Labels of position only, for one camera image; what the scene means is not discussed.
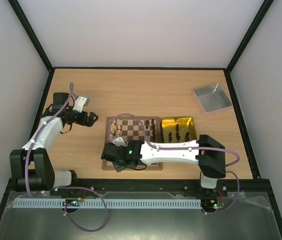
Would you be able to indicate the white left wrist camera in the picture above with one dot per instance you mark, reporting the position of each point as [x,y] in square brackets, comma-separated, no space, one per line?
[80,103]

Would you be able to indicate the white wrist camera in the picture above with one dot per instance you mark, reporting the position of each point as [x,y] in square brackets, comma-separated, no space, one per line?
[80,103]
[118,141]

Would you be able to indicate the black aluminium frame rail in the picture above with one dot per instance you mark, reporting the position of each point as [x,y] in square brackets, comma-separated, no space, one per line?
[184,187]

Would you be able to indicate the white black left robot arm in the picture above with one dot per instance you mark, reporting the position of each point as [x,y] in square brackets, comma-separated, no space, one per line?
[31,168]

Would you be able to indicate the white slotted cable duct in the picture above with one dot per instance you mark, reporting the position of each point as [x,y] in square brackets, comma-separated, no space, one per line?
[43,203]

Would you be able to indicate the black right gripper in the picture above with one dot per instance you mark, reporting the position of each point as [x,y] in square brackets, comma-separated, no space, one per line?
[109,155]

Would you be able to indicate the silver tin lid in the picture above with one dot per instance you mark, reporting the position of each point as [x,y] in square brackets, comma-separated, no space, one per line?
[211,99]

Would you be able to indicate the gold tin box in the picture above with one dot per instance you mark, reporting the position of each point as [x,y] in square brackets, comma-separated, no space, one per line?
[178,130]

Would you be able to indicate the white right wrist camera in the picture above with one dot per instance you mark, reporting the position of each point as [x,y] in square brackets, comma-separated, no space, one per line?
[118,141]

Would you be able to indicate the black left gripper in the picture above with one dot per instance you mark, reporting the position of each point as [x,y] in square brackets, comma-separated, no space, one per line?
[90,121]

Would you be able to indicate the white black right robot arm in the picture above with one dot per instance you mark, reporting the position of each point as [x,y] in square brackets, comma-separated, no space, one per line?
[206,153]

